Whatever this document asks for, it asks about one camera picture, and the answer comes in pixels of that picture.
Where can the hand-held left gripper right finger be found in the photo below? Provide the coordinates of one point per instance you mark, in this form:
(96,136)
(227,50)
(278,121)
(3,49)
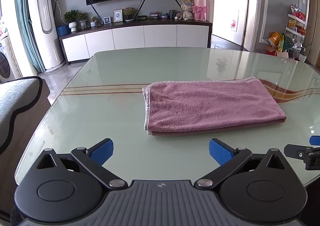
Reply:
(219,152)

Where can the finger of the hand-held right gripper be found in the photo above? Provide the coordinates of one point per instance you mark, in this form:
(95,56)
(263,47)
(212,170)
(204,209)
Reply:
(315,140)
(296,151)

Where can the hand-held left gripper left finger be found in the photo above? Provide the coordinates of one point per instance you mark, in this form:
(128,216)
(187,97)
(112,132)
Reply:
(103,151)

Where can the pink towel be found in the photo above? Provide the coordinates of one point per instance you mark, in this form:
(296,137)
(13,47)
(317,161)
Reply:
(212,105)

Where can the red box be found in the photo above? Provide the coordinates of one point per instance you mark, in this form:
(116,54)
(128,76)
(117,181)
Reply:
(270,52)

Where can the green bag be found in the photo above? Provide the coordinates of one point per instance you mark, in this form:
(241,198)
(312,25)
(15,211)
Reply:
(288,43)

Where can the yellow bag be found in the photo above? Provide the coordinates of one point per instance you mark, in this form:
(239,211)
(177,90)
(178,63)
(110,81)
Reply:
(275,39)

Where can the white snack shelf rack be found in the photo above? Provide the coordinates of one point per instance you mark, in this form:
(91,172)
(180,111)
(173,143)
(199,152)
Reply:
(296,28)

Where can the wooden door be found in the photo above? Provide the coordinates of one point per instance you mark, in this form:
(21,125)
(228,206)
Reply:
(314,20)

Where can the white standing air conditioner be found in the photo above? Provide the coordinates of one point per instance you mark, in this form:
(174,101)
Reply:
(50,40)

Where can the blue bucket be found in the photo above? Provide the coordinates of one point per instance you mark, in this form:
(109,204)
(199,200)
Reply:
(62,30)

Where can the white television cabinet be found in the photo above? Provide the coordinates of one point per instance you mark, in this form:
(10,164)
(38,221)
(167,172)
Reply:
(160,35)

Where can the small potted plant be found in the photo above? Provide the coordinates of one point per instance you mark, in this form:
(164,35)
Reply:
(93,22)

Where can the washing machine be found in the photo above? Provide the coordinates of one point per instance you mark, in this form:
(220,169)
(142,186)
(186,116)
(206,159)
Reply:
(6,63)

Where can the potted plant in grey pot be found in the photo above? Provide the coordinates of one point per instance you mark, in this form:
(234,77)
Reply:
(83,21)

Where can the potted plant in white pot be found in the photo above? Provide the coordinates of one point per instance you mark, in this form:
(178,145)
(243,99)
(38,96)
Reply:
(72,19)

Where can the teal curtain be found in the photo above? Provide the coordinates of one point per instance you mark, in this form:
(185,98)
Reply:
(28,35)

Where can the yellow flower pot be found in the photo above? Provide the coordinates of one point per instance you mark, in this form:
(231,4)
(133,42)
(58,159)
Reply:
(128,14)

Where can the pink gift box with bow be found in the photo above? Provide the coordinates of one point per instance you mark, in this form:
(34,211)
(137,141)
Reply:
(199,10)

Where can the glass jar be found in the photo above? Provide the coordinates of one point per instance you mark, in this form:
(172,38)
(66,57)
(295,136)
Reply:
(172,14)

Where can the stack of books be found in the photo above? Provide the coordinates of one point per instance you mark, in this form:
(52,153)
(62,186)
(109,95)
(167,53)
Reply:
(153,15)

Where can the teddy bear bouquet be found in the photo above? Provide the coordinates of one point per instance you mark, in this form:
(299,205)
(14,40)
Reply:
(186,9)

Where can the white door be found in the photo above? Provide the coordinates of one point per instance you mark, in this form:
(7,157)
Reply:
(230,3)

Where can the small dark photo frame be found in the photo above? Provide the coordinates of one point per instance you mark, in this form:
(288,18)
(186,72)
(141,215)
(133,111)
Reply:
(107,20)

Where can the white photo frame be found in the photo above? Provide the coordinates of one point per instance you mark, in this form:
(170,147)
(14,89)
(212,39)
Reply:
(118,15)

